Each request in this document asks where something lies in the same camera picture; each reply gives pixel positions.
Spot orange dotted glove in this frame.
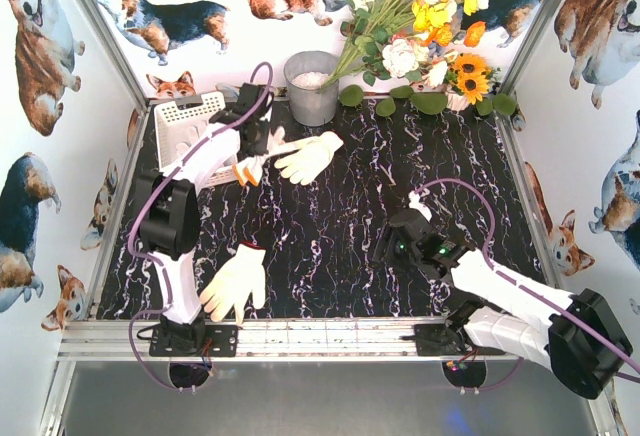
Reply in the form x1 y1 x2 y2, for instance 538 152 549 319
232 126 301 188

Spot cream knit glove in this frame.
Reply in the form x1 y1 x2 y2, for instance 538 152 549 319
274 131 343 185

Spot white glove orange cuff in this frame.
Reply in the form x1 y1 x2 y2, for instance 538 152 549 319
175 123 207 157

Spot white plastic storage basket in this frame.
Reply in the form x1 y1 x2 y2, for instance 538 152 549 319
154 92 240 191

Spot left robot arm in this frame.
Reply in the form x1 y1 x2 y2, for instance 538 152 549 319
128 83 272 324

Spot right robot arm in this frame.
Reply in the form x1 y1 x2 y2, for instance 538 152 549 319
373 208 633 400

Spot grey metal bucket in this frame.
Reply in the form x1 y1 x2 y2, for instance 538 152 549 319
283 51 339 127

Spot small sunflower pot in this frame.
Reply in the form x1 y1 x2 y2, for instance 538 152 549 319
444 53 501 111

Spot artificial flower bouquet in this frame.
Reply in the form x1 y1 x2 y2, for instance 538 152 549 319
323 0 489 87

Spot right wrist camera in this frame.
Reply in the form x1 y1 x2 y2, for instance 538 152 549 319
408 191 432 221

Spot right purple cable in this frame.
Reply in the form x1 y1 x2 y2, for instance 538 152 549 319
414 178 640 393

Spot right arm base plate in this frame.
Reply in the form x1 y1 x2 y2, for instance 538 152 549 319
399 320 505 357

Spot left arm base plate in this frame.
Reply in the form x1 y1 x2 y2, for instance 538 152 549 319
149 317 239 357

